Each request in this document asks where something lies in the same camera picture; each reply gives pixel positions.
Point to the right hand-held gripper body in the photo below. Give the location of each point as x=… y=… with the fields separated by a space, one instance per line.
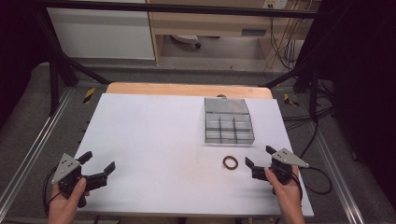
x=285 y=161

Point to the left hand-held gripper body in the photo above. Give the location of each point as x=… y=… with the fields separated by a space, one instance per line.
x=66 y=165

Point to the clear plastic compartment box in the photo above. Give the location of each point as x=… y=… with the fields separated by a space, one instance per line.
x=229 y=127

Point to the person's right hand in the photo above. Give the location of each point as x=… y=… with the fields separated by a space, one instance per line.
x=285 y=196

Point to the person's left hand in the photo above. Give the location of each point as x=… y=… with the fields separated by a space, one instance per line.
x=63 y=205

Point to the yellow black tape marker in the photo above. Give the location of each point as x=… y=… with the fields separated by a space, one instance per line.
x=289 y=100
x=89 y=95

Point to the white board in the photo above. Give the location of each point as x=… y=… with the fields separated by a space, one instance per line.
x=149 y=149

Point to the wooden table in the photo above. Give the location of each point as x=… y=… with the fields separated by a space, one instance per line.
x=174 y=88

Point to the white cabinet panel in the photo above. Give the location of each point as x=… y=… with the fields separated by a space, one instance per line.
x=99 y=34

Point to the light wooden desk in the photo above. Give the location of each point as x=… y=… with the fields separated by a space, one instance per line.
x=211 y=26

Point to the white chair base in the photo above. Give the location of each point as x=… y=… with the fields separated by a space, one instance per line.
x=186 y=39

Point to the aluminium rail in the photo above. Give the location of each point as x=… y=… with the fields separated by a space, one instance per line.
x=339 y=183
x=34 y=146

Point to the black metal frame stand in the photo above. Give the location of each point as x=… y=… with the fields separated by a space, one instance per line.
x=62 y=67
x=306 y=77

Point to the white wall socket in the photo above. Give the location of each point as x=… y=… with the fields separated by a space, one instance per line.
x=275 y=3

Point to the black metal frame crossbar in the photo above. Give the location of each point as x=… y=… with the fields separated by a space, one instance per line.
x=186 y=8

